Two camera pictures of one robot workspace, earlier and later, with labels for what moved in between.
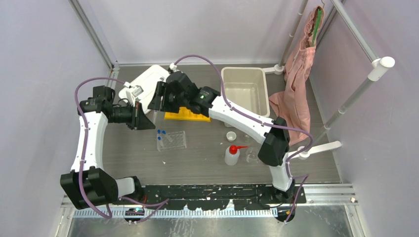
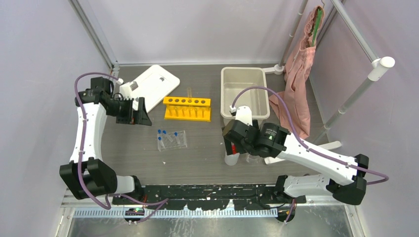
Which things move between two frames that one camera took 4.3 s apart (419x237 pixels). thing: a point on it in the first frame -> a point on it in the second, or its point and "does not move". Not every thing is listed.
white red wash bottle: (232, 154) does not move
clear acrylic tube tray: (171, 140) does not move
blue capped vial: (154, 116) -> (176, 135)
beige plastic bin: (246, 88) does not move
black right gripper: (162, 88) -> (228, 144)
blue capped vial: (160, 142) does not move
